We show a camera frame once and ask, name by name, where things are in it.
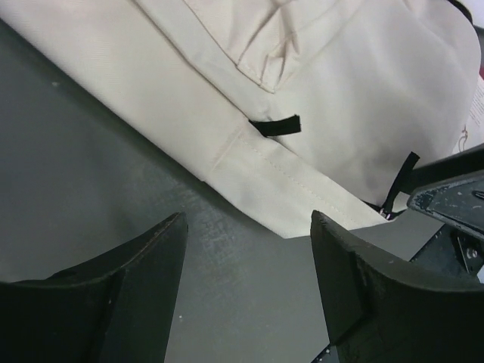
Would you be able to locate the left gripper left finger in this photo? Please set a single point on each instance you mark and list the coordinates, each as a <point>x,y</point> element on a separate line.
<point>116,307</point>

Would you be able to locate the cream canvas backpack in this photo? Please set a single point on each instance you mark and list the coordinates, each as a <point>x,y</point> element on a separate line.
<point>282,107</point>

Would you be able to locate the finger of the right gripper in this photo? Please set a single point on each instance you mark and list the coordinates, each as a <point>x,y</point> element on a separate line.
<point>451,191</point>

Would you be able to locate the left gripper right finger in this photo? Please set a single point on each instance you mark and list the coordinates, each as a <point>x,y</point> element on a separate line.
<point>393,298</point>

